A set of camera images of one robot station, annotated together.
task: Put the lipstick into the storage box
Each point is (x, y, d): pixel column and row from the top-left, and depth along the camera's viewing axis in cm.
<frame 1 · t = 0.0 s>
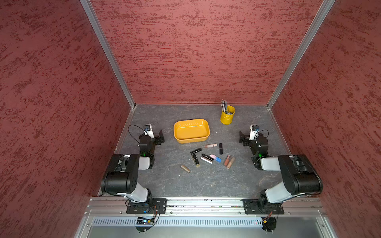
left hand: (154, 133, 93), fingers open
right hand: (246, 132, 94), fingers open
yellow storage tray: (191, 131, 105), point 2 cm above the table
yellow pen bucket: (226, 118, 106), point 7 cm above the table
pens in bucket: (224, 106, 102), point 15 cm above the table
black round lipstick: (221, 148, 97), on the table
black gold-band lipstick: (196, 150, 94), point 2 cm above the table
black gold square lipstick: (196, 160, 90), point 2 cm above the table
silver black lipstick: (207, 158, 91), point 2 cm above the table
pink blue gradient lipstick: (219, 159, 91), point 2 cm above the table
silver cap lip gloss: (227, 160, 91), point 2 cm above the table
frosted peach lipstick tube: (230, 163, 90), point 2 cm above the table
gold lipstick tube: (185, 168, 88), on the table

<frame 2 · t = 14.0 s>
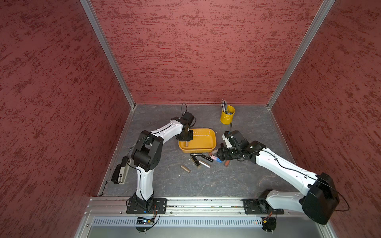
left hand: (187, 141, 95), fingers closed
right hand: (223, 156, 81), fingers open
yellow storage tray: (204, 140, 102), on the table
silver black lipstick: (205, 163, 89), point 2 cm above the table
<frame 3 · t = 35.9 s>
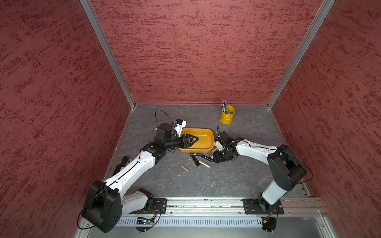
left hand: (194, 142, 76), fingers open
right hand: (218, 161, 90), fingers open
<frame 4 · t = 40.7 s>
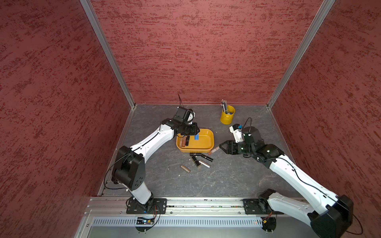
left hand: (197, 133, 85), fingers closed
right hand: (223, 149, 76), fingers open
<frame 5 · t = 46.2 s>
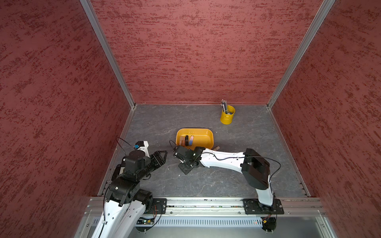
left hand: (164, 157, 72), fingers open
right hand: (186, 168, 84), fingers closed
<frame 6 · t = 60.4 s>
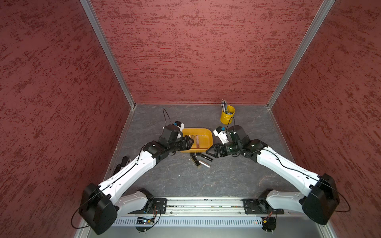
left hand: (189, 144, 78), fingers open
right hand: (211, 154, 76), fingers open
